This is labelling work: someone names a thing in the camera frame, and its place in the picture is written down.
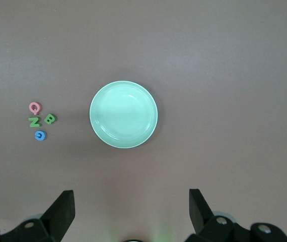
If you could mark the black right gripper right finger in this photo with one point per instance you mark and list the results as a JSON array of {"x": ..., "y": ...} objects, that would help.
[{"x": 204, "y": 221}]

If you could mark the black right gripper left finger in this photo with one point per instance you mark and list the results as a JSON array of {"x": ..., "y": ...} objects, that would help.
[{"x": 55, "y": 219}]

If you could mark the blue capital letter G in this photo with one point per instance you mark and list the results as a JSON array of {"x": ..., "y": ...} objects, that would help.
[{"x": 37, "y": 136}]

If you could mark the green capital letter N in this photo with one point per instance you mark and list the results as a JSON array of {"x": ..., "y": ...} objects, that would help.
[{"x": 34, "y": 122}]

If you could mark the green capital letter B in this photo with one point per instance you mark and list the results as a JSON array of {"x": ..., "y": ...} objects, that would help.
[{"x": 49, "y": 119}]

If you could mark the pink capital letter Q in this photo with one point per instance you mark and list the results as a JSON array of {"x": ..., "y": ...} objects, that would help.
[{"x": 31, "y": 107}]

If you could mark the mint green plate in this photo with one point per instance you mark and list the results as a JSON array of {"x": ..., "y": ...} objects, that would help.
[{"x": 123, "y": 114}]

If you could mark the brown table cover sheet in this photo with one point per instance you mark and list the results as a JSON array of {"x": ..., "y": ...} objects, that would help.
[{"x": 209, "y": 50}]

